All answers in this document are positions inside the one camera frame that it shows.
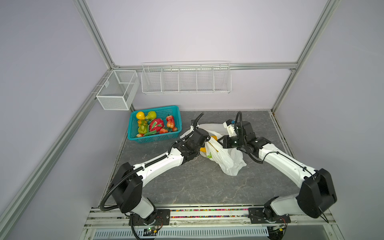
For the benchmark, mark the white plastic bag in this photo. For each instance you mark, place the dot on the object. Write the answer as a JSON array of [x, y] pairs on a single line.
[[229, 160]]

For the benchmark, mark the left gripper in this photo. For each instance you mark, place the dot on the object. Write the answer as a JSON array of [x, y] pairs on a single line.
[[187, 138]]

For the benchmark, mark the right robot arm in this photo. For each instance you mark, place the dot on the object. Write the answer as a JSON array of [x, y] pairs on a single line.
[[317, 192]]

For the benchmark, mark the green fake pear top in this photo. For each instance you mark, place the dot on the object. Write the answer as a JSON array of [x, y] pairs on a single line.
[[151, 115]]

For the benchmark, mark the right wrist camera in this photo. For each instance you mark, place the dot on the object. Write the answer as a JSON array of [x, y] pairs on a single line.
[[229, 125]]

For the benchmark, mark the red pink fake apple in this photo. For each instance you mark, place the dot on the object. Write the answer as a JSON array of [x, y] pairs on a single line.
[[169, 118]]

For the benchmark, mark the white wire shelf basket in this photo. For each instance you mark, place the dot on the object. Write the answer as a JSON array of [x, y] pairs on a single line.
[[196, 77]]

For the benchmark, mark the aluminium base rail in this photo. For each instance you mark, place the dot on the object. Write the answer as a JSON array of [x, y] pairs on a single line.
[[204, 222]]

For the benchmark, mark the fake rose apple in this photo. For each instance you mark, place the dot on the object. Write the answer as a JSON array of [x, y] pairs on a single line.
[[171, 124]]

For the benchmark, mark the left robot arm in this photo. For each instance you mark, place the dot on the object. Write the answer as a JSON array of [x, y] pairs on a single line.
[[125, 190]]

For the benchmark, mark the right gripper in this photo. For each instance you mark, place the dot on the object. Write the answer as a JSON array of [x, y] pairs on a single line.
[[225, 144]]

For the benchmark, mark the orange fake fruit with leaves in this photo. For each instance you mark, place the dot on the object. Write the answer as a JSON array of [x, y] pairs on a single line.
[[142, 123]]

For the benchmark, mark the white mesh box basket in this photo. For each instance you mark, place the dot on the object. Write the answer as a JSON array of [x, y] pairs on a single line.
[[118, 90]]

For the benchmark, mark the teal plastic basket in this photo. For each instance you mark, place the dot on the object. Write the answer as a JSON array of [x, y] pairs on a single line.
[[162, 112]]

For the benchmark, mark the yellow fake lemon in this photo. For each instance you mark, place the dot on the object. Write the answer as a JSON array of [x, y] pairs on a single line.
[[140, 116]]

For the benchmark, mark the red fake strawberry with stem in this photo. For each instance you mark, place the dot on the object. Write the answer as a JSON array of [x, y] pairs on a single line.
[[163, 131]]

